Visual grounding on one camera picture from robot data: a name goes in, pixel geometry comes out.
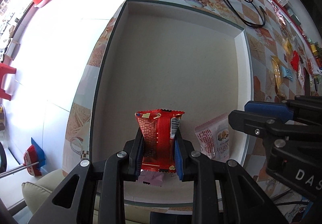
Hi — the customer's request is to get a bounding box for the light blue snack bar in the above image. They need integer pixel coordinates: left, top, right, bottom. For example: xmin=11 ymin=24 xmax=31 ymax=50
xmin=280 ymin=66 xmax=294 ymax=81

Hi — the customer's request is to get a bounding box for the gold brown snack bar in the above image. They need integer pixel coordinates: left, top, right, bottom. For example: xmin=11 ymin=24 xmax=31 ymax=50
xmin=271 ymin=55 xmax=287 ymax=100

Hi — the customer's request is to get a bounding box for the pink white cookie packet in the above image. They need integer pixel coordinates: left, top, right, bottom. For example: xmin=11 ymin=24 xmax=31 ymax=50
xmin=194 ymin=113 xmax=230 ymax=162

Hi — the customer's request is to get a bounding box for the large red snack bag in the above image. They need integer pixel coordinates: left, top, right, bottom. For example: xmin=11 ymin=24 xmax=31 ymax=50
xmin=290 ymin=50 xmax=300 ymax=73

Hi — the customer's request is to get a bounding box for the yellow rice cracker packet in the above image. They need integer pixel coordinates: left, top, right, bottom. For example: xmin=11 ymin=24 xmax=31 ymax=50
xmin=283 ymin=39 xmax=293 ymax=56

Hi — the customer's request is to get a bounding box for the red cased smartphone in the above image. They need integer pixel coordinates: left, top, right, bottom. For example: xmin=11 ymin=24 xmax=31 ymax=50
xmin=303 ymin=68 xmax=311 ymax=96

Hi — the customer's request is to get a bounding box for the beige sofa cushion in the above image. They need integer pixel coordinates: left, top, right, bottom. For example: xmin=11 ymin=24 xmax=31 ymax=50
xmin=21 ymin=169 xmax=65 ymax=214

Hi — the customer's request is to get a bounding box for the red plastic stool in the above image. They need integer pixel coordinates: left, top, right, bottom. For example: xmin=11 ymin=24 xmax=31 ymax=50
xmin=0 ymin=63 xmax=16 ymax=101

